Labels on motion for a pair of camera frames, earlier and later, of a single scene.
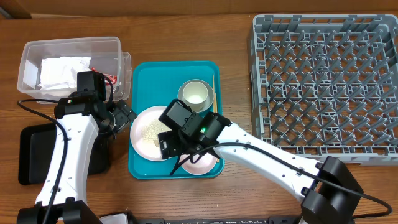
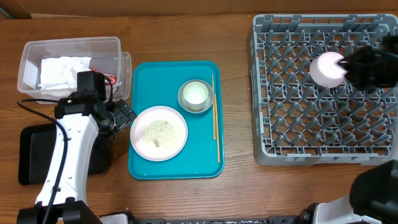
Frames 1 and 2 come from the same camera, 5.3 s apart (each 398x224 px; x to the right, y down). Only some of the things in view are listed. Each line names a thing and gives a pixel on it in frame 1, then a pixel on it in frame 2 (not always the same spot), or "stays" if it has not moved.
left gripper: (123, 112) stays
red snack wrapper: (113, 78) stays
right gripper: (170, 144) → (350, 64)
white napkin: (61, 73) stays
